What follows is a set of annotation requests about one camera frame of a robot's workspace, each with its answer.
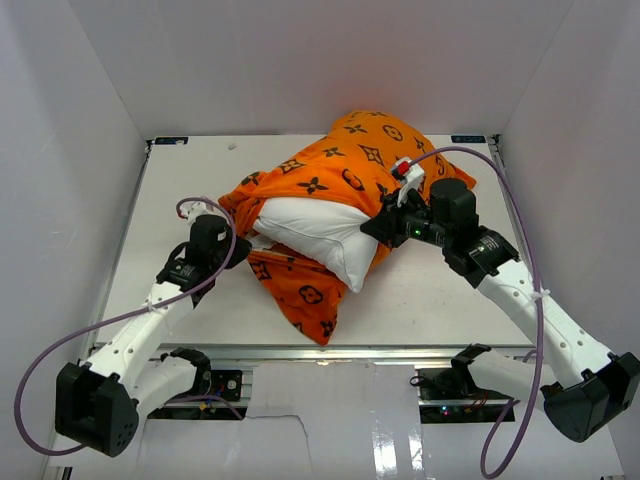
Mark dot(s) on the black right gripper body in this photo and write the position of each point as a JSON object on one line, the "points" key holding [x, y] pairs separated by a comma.
{"points": [[417, 222]]}

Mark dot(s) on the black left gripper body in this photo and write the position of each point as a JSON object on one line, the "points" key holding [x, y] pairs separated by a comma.
{"points": [[220, 255]]}

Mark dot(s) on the white pillow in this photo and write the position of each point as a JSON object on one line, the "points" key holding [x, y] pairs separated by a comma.
{"points": [[324, 231]]}

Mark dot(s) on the orange patterned pillowcase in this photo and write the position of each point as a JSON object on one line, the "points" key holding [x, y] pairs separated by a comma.
{"points": [[350, 165]]}

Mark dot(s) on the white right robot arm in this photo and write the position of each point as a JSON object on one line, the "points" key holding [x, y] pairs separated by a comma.
{"points": [[582, 384]]}

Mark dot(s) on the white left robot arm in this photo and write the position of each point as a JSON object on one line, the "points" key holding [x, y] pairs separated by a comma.
{"points": [[101, 402]]}

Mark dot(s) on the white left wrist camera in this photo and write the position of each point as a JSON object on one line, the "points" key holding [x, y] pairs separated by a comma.
{"points": [[189, 209]]}

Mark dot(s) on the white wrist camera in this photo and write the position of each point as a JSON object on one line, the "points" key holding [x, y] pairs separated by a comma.
{"points": [[189, 209], [410, 175]]}

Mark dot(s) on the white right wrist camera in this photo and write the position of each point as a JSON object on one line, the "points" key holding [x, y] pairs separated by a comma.
{"points": [[410, 175]]}

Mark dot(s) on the aluminium table frame rail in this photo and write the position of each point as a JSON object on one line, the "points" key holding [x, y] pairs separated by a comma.
{"points": [[238, 328]]}

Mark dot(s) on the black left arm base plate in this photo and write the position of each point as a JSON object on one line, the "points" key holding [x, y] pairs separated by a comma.
{"points": [[216, 385]]}

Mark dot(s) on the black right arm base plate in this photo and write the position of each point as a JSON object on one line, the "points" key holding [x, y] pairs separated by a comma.
{"points": [[454, 382]]}

